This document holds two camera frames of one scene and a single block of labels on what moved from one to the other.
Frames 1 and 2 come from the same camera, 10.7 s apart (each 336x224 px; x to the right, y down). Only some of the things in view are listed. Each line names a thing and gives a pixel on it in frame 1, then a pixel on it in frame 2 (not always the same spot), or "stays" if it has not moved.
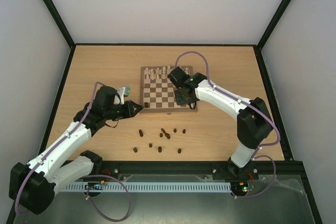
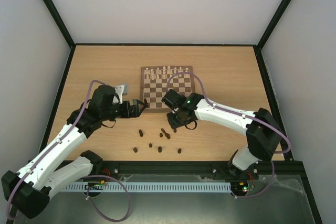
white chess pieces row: x=160 y=73 stays
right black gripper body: x=181 y=97 to x=172 y=121
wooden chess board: x=157 y=91 stays
